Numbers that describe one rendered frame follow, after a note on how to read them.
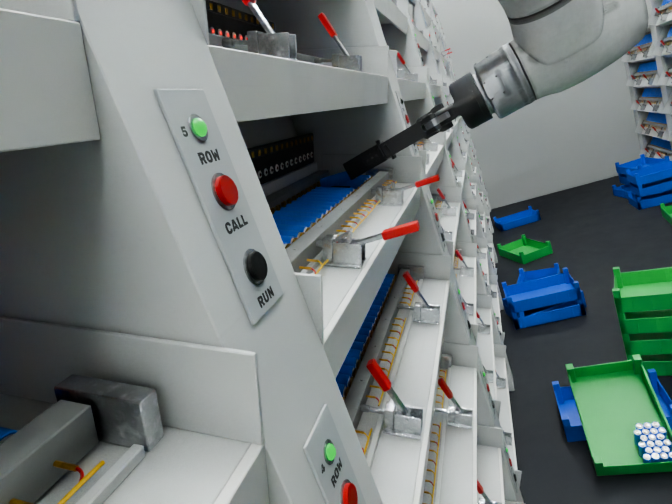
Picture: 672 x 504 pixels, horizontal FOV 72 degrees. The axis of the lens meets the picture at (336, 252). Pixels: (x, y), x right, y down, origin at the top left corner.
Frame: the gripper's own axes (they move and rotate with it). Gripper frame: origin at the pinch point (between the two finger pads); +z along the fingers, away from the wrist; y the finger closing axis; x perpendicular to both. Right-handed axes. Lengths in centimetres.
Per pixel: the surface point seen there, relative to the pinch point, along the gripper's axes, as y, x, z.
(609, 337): -110, 106, -20
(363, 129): -10.9, -5.4, 0.9
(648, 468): -39, 103, -15
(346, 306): 43.0, 9.3, -5.5
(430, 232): -11.3, 17.8, -1.0
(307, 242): 35.2, 4.1, -1.2
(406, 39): -81, -27, -6
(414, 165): -10.9, 5.0, -4.3
